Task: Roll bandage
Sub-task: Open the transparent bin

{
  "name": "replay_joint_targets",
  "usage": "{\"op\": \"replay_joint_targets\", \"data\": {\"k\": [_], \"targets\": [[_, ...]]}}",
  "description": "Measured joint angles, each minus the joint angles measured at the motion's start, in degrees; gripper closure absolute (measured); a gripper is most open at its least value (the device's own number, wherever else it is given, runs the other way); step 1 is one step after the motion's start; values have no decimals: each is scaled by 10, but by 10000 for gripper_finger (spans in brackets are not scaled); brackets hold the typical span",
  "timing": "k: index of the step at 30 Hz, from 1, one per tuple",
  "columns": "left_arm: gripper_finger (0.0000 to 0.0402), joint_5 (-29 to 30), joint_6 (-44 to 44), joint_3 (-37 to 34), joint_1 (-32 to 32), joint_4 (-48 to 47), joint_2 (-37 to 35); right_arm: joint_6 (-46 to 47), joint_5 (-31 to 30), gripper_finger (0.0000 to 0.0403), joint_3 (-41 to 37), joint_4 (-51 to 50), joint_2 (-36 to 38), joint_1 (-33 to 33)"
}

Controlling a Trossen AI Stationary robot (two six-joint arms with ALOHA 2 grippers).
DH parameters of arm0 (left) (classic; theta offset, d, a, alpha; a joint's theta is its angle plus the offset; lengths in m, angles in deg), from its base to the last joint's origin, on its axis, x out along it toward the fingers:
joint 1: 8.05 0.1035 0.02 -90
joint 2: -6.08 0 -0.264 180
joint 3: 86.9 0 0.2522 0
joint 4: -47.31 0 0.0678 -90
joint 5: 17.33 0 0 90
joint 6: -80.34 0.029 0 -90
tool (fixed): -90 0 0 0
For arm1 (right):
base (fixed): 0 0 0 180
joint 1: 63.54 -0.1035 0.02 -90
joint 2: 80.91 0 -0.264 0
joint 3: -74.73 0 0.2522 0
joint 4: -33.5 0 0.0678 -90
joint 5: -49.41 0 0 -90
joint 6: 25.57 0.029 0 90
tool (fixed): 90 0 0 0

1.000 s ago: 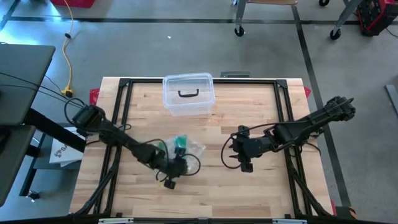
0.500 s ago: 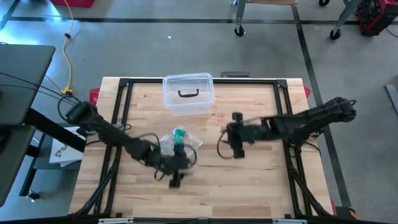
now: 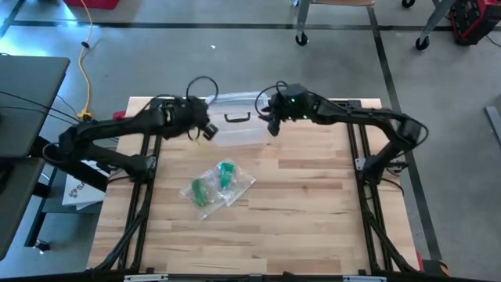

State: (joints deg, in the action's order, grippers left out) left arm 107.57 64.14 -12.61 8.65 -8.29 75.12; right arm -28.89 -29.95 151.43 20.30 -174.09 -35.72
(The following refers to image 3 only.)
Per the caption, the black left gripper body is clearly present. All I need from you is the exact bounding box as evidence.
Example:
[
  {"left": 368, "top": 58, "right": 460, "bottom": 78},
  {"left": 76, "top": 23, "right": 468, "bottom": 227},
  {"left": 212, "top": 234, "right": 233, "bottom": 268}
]
[{"left": 170, "top": 96, "right": 214, "bottom": 141}]

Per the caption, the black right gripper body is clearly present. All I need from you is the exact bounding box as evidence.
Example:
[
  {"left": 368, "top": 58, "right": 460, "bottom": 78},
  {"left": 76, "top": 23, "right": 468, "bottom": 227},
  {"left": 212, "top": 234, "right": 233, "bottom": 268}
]
[{"left": 267, "top": 82, "right": 315, "bottom": 123}]

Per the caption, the teal elastic bandage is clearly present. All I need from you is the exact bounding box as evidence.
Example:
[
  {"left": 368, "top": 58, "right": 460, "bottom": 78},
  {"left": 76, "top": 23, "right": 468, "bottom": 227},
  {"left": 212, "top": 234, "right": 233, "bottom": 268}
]
[{"left": 217, "top": 161, "right": 236, "bottom": 190}]

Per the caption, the green elastic bandage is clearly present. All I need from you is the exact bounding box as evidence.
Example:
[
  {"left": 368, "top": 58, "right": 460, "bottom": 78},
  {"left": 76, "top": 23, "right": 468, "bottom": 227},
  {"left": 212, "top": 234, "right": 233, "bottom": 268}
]
[{"left": 190, "top": 177, "right": 211, "bottom": 208}]

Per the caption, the clear plastic storage box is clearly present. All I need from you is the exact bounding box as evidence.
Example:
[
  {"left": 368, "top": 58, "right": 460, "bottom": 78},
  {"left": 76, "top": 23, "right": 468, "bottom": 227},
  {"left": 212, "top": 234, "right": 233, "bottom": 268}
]
[{"left": 204, "top": 91, "right": 275, "bottom": 148}]

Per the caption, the grey cart leg with caster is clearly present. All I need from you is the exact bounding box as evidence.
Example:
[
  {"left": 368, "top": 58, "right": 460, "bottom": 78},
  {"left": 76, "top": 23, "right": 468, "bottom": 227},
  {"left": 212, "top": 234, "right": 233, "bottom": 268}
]
[
  {"left": 294, "top": 0, "right": 314, "bottom": 47},
  {"left": 414, "top": 0, "right": 457, "bottom": 51}
]

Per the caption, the white printed box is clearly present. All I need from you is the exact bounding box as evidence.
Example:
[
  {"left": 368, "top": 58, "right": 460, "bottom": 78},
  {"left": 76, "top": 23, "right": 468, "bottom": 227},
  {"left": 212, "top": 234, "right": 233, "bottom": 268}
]
[{"left": 61, "top": 158, "right": 107, "bottom": 212}]

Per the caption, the red plastic tote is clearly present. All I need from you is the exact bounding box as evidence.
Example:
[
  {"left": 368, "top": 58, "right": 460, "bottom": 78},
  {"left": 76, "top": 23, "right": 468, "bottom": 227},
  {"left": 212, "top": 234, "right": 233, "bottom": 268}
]
[{"left": 62, "top": 0, "right": 121, "bottom": 11}]

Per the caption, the grey desk top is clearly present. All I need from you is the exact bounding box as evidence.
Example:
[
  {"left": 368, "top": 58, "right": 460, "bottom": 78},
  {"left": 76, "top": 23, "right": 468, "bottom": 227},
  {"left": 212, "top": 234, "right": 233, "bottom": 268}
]
[{"left": 0, "top": 54, "right": 70, "bottom": 158}]

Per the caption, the silver edge plate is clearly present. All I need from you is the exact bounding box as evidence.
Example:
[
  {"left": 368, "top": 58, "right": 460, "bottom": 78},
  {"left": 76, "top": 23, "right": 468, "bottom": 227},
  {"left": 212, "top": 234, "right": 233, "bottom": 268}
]
[
  {"left": 343, "top": 275, "right": 387, "bottom": 282},
  {"left": 124, "top": 273, "right": 169, "bottom": 282}
]

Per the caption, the dark desk top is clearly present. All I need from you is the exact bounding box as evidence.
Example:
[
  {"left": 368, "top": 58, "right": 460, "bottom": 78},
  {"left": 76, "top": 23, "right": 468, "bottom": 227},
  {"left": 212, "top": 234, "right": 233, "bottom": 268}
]
[{"left": 0, "top": 156, "right": 46, "bottom": 262}]

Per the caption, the red and black crate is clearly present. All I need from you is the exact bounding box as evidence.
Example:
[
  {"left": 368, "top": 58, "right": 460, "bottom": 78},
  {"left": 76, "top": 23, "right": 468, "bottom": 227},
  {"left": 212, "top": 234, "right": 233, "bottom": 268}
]
[{"left": 448, "top": 0, "right": 501, "bottom": 46}]

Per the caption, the grey metal bar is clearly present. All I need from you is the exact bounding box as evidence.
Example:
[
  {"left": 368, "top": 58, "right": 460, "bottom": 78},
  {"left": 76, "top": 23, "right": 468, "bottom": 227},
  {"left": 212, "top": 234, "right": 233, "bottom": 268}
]
[{"left": 484, "top": 105, "right": 501, "bottom": 146}]

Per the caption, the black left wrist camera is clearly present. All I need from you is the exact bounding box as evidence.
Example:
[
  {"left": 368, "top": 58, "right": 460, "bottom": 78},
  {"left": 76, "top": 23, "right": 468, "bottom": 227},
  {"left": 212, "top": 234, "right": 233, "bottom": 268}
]
[{"left": 200, "top": 121, "right": 220, "bottom": 142}]

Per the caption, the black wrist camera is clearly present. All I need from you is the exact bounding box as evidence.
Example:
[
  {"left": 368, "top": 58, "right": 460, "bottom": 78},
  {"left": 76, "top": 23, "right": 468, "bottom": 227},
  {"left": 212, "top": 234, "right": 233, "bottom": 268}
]
[
  {"left": 266, "top": 116, "right": 281, "bottom": 138},
  {"left": 200, "top": 121, "right": 220, "bottom": 142}
]

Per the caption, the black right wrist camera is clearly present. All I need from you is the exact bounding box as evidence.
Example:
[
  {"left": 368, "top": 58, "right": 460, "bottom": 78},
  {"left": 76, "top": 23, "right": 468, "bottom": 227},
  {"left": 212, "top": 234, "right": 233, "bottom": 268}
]
[{"left": 266, "top": 116, "right": 281, "bottom": 138}]

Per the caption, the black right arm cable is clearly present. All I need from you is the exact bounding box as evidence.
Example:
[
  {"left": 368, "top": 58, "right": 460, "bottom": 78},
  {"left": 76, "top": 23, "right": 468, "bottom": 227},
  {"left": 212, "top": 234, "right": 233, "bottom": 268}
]
[{"left": 254, "top": 80, "right": 290, "bottom": 118}]

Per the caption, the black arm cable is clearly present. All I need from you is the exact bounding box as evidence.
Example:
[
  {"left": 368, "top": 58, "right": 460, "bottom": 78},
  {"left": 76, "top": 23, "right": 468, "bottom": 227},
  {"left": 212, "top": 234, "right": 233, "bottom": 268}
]
[
  {"left": 254, "top": 80, "right": 290, "bottom": 118},
  {"left": 185, "top": 75, "right": 220, "bottom": 103}
]

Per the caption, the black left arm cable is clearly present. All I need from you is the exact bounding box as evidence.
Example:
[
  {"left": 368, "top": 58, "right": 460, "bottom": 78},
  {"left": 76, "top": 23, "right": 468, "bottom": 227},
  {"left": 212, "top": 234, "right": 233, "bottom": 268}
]
[{"left": 185, "top": 75, "right": 220, "bottom": 103}]

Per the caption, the black storage box handle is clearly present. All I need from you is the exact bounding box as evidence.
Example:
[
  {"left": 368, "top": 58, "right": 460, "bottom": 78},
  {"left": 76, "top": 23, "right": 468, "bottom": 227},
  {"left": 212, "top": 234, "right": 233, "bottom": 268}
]
[{"left": 223, "top": 111, "right": 252, "bottom": 124}]

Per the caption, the yellow extension cable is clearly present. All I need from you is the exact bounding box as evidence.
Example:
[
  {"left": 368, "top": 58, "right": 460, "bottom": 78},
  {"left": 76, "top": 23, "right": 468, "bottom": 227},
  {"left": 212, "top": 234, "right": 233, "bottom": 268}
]
[{"left": 76, "top": 0, "right": 96, "bottom": 121}]

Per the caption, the thin black desk cable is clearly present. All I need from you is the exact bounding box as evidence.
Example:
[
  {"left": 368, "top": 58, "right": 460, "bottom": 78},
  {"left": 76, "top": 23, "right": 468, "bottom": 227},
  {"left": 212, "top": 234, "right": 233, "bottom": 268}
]
[
  {"left": 0, "top": 104, "right": 79, "bottom": 126},
  {"left": 0, "top": 89, "right": 85, "bottom": 125}
]

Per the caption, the black aluminium table frame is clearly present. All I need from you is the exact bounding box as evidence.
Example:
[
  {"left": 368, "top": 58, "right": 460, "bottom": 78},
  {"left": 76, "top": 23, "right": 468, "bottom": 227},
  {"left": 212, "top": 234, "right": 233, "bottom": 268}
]
[{"left": 88, "top": 96, "right": 422, "bottom": 275}]

